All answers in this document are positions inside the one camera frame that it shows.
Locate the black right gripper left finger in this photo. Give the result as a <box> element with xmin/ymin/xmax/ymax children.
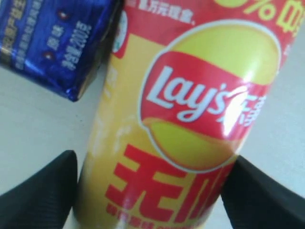
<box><xmin>0</xmin><ymin>150</ymin><xmax>78</xmax><ymax>229</ymax></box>

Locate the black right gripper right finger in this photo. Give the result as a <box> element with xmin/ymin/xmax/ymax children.
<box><xmin>221</xmin><ymin>156</ymin><xmax>305</xmax><ymax>229</ymax></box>

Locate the yellow Lay's chip can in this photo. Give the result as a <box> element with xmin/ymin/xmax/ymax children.
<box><xmin>73</xmin><ymin>0</ymin><xmax>305</xmax><ymax>229</ymax></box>

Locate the blue white milk carton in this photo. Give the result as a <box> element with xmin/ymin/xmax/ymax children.
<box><xmin>0</xmin><ymin>0</ymin><xmax>122</xmax><ymax>102</ymax></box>

